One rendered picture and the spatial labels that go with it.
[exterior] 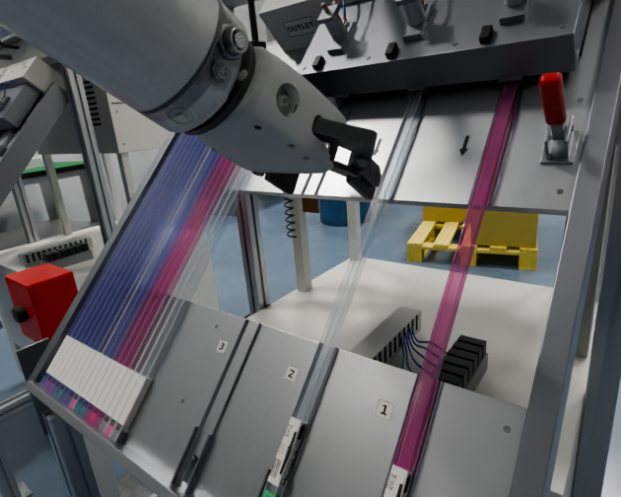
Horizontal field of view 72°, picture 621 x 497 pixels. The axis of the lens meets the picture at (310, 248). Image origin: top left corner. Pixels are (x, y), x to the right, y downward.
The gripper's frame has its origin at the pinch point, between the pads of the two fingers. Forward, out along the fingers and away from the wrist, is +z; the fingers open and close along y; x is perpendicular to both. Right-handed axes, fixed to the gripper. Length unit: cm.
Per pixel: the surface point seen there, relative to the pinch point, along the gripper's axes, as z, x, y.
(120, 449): 3.4, 33.6, 20.9
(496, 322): 69, 3, -3
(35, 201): 158, -29, 500
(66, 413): 2.8, 33.9, 33.4
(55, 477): 57, 86, 118
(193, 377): 6.9, 23.6, 16.5
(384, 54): 8.5, -20.3, 3.2
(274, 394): 7.2, 21.7, 4.3
